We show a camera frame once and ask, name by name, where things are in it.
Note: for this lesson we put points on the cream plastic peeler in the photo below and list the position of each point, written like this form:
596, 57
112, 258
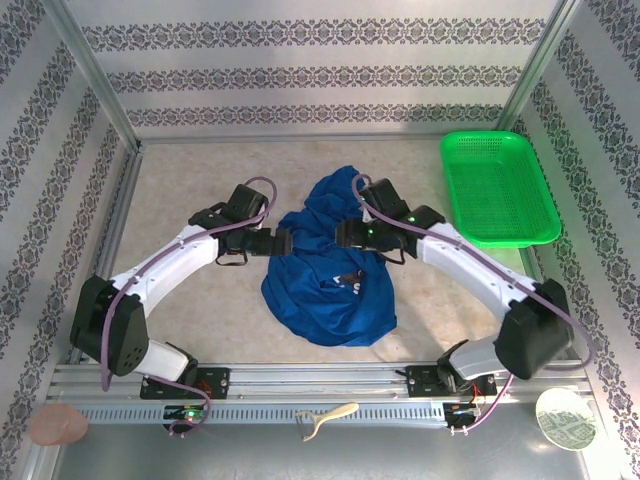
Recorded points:
340, 411

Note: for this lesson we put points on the round green patterned plate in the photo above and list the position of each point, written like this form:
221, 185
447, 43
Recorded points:
565, 420

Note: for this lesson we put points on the aluminium mounting rail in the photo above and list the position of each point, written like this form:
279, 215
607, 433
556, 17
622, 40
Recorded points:
310, 380

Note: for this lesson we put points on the green plastic mesh basket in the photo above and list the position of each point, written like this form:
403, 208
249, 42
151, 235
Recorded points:
500, 195

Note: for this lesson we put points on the blue t-shirt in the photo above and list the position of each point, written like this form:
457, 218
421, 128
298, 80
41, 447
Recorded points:
330, 300

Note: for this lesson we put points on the aluminium frame post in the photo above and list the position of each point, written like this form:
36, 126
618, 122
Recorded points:
532, 75
96, 75

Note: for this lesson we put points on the small circuit board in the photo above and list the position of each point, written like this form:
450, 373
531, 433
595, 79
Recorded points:
187, 414
462, 412

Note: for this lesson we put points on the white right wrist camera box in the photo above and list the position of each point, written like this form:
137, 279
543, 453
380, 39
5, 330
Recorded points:
367, 215

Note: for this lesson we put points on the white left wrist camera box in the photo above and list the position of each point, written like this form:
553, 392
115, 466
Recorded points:
257, 226

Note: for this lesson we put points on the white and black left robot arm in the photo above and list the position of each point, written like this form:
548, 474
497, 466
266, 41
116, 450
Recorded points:
165, 260

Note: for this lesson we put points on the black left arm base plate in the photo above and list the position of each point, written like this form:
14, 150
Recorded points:
217, 382

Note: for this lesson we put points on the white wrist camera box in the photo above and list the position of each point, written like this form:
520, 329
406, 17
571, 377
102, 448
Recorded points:
367, 215
257, 226

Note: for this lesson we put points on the pink translucent cup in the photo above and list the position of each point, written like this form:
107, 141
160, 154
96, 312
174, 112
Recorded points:
57, 425

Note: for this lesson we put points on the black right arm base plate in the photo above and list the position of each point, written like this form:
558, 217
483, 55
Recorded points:
420, 382

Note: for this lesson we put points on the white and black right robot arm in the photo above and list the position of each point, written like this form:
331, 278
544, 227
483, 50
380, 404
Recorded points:
465, 267

